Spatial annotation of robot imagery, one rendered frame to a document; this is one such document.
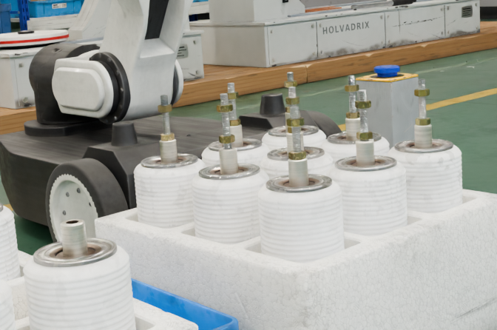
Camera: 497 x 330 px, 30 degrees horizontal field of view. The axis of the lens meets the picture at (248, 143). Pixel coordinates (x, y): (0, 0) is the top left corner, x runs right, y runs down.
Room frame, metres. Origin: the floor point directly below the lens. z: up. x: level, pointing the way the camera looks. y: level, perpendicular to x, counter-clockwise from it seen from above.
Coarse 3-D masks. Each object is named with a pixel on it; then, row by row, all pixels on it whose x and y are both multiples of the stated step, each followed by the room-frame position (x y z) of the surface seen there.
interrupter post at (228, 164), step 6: (222, 150) 1.10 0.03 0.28; (228, 150) 1.10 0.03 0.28; (234, 150) 1.10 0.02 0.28; (222, 156) 1.10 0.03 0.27; (228, 156) 1.10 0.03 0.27; (234, 156) 1.10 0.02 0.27; (222, 162) 1.10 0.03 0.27; (228, 162) 1.10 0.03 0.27; (234, 162) 1.10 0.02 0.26; (222, 168) 1.10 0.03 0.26; (228, 168) 1.10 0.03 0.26; (234, 168) 1.10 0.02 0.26; (222, 174) 1.11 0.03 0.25; (228, 174) 1.10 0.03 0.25
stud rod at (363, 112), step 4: (360, 92) 1.10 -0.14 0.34; (364, 92) 1.10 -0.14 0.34; (360, 96) 1.10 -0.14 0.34; (364, 96) 1.10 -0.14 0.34; (360, 100) 1.10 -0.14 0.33; (364, 100) 1.10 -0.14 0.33; (360, 112) 1.10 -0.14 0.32; (364, 112) 1.10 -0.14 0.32; (360, 116) 1.10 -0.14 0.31; (364, 116) 1.10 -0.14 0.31; (360, 120) 1.10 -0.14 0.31; (364, 120) 1.10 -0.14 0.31; (360, 124) 1.10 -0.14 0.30; (364, 124) 1.10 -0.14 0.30; (360, 128) 1.10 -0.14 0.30; (364, 128) 1.10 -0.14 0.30; (364, 140) 1.10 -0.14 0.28
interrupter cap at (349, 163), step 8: (344, 160) 1.13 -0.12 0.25; (352, 160) 1.12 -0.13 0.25; (376, 160) 1.12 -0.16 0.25; (384, 160) 1.11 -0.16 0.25; (392, 160) 1.11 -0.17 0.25; (344, 168) 1.08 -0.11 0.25; (352, 168) 1.07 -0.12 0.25; (360, 168) 1.07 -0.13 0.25; (368, 168) 1.07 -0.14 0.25; (376, 168) 1.07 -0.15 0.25; (384, 168) 1.07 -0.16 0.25
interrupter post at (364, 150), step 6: (360, 144) 1.10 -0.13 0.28; (366, 144) 1.09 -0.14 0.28; (372, 144) 1.10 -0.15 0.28; (360, 150) 1.10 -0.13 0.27; (366, 150) 1.09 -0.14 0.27; (372, 150) 1.10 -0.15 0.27; (360, 156) 1.10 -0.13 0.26; (366, 156) 1.09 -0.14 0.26; (372, 156) 1.10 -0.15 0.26; (360, 162) 1.10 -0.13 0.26; (366, 162) 1.09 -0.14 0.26; (372, 162) 1.10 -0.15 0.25
